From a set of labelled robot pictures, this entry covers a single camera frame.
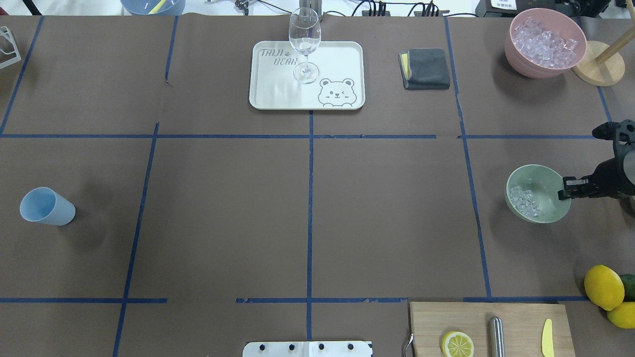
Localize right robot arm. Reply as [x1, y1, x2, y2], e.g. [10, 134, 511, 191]
[558, 120, 635, 201]

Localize grey and yellow cloth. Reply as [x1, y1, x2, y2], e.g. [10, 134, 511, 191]
[398, 48, 450, 90]

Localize whole yellow lemon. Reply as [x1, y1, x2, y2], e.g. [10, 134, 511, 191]
[583, 264, 625, 311]

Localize cream bear tray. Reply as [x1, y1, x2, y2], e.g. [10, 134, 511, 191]
[249, 41, 366, 110]

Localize clear wine glass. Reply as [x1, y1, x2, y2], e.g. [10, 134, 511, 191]
[288, 7, 321, 84]

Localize ice cubes in green bowl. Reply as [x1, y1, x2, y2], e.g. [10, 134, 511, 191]
[508, 185, 541, 219]

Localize light blue plastic cup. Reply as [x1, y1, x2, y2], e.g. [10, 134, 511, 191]
[19, 187, 76, 226]

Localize lemon half slice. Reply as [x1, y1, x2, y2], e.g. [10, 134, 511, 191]
[440, 331, 475, 357]

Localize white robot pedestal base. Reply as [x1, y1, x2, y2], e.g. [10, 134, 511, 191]
[242, 341, 374, 357]

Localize blue bowl with fork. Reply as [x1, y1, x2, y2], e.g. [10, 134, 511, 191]
[120, 0, 187, 16]

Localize wooden stand with pole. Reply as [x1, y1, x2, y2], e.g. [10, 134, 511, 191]
[573, 27, 635, 87]

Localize yellow plastic knife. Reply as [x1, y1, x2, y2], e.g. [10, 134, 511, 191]
[541, 318, 554, 357]

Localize green avocado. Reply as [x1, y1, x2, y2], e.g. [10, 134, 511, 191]
[619, 274, 635, 302]

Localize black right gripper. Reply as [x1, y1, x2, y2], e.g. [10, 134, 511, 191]
[558, 119, 635, 201]

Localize white wire cup rack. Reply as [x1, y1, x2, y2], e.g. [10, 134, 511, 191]
[0, 26, 22, 69]

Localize green ceramic bowl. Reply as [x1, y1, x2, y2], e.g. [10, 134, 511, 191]
[504, 164, 572, 224]

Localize steel muddler black cap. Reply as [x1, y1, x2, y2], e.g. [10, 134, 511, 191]
[489, 316, 506, 357]

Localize wooden cutting board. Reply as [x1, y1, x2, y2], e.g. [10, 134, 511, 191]
[410, 302, 575, 357]

